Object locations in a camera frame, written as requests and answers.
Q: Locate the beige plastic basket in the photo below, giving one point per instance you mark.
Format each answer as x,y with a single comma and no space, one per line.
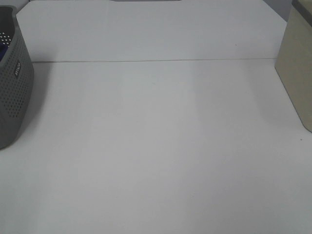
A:
294,60

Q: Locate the blue microfibre towel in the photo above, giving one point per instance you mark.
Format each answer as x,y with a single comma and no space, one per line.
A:
3,49

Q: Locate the grey perforated plastic basket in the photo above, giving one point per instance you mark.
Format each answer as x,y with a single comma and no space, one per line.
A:
16,77

